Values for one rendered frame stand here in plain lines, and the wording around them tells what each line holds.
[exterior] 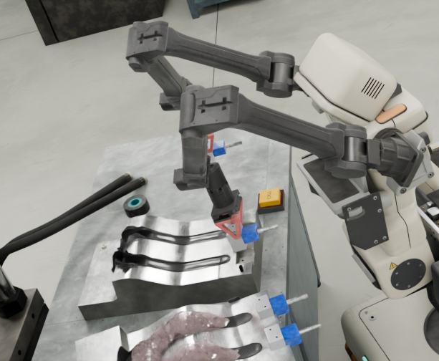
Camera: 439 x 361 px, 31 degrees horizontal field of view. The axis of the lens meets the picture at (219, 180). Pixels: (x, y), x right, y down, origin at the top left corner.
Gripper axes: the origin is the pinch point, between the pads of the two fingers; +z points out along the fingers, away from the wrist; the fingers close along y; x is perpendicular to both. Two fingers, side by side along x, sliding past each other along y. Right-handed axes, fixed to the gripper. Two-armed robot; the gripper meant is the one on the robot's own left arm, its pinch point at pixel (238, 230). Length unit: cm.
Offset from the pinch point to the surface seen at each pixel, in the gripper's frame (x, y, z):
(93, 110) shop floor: -146, -267, 41
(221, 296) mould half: -10.1, 5.4, 15.0
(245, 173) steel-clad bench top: -7, -51, 9
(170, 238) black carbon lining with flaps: -23.2, -11.8, 3.1
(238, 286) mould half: -4.2, 5.8, 12.8
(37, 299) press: -71, -11, 10
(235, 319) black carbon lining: -4.4, 17.2, 14.5
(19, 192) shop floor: -174, -192, 48
